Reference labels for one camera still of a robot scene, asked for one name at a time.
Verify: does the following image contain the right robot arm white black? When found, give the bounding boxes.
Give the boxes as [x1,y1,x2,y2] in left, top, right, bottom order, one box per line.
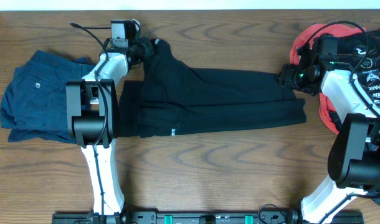
[279,61,380,223]

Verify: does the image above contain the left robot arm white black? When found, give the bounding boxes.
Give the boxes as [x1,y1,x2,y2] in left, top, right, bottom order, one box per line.
[66,37,154,218]

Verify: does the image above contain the black t-shirt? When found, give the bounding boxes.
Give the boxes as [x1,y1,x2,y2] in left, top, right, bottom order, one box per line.
[118,39,306,138]

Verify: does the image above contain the folded navy blue shorts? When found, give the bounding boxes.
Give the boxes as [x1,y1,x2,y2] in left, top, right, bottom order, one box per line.
[0,50,95,144]

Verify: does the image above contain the red cloth garment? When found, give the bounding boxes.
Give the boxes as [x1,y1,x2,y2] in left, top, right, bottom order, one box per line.
[290,24,361,134]

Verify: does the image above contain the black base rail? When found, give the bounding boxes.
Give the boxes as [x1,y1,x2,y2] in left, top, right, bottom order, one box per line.
[51,203,365,224]

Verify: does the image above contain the black printed cycling jersey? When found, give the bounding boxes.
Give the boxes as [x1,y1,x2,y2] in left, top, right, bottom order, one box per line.
[338,29,380,109]

